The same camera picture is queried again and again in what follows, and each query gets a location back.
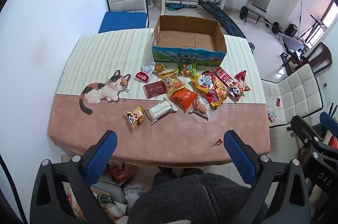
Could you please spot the yellow panda snack packet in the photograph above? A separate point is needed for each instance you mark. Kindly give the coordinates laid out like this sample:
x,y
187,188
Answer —
x,y
134,117

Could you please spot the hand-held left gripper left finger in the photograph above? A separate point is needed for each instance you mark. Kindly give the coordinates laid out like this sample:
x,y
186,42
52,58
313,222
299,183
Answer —
x,y
105,152

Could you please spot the white and red packet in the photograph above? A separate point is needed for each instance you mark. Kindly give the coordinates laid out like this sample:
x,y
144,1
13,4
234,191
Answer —
x,y
271,113

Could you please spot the red and green snack packet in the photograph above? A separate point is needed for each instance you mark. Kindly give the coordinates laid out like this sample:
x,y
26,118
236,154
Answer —
x,y
224,77

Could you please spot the small red snack packet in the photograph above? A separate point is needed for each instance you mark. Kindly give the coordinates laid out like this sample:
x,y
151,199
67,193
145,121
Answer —
x,y
142,77

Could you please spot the large yellow snack packet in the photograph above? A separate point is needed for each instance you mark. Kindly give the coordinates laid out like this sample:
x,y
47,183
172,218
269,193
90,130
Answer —
x,y
202,82

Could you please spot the black sit-up bench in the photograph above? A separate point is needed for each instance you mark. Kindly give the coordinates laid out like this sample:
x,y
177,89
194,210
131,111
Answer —
x,y
224,19

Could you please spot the blue mat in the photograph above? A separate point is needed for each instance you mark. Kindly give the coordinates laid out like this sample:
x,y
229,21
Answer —
x,y
121,21

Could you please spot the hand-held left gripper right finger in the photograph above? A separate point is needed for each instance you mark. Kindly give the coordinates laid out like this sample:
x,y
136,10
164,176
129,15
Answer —
x,y
237,155

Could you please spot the teal exercise disc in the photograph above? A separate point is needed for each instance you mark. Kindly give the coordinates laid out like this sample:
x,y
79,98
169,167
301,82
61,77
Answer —
x,y
174,6

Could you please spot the green candy packet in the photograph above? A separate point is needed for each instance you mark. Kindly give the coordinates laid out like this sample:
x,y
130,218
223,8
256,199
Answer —
x,y
188,70

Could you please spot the yellow bread packet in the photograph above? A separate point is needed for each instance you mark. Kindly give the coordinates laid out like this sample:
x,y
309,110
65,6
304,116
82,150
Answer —
x,y
174,82

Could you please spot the brown wooden chair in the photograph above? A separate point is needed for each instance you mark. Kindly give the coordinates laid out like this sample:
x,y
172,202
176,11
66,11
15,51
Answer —
x,y
323,55

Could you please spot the red panda snack packet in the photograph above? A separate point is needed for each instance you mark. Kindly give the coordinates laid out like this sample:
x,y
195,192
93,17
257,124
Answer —
x,y
239,90

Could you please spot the black speaker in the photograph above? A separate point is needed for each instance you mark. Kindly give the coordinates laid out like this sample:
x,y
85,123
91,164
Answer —
x,y
291,30

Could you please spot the cat print tablecloth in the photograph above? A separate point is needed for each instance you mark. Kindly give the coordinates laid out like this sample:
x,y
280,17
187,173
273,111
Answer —
x,y
171,139

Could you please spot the red triangular snack packet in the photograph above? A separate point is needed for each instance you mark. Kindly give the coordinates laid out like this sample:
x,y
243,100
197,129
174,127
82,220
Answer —
x,y
240,75

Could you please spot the orange snack packet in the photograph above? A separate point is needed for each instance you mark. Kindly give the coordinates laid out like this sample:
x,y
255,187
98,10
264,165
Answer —
x,y
183,97

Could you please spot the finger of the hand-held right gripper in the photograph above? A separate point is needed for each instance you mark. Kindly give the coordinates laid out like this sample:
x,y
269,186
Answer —
x,y
303,127
328,122

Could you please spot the long red snack packet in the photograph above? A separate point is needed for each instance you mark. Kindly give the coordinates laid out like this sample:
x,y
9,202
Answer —
x,y
219,90

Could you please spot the orange jelly ball in wrapper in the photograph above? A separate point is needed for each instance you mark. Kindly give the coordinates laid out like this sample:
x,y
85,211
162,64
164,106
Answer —
x,y
159,68

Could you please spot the black tripod stand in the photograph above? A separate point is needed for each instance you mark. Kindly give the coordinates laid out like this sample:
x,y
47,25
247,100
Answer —
x,y
315,28

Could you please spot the person's grey fleece clothing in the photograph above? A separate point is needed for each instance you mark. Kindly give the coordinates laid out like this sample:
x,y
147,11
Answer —
x,y
190,200

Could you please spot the tiny red triangular packet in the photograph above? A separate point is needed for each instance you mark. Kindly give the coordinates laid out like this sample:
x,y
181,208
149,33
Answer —
x,y
217,142

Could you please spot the clear cookie packet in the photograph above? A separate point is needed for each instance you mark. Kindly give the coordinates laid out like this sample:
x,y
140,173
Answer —
x,y
202,107

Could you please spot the white wafer packet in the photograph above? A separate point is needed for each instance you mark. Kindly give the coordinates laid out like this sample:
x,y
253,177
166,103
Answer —
x,y
161,110

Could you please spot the dark red snack packet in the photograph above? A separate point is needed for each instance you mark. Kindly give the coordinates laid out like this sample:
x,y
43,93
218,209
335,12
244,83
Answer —
x,y
155,88

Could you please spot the small barbell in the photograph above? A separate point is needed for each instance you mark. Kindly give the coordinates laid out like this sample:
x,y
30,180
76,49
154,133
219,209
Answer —
x,y
244,13

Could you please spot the cardboard box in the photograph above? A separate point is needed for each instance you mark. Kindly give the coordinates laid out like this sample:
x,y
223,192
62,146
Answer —
x,y
188,39

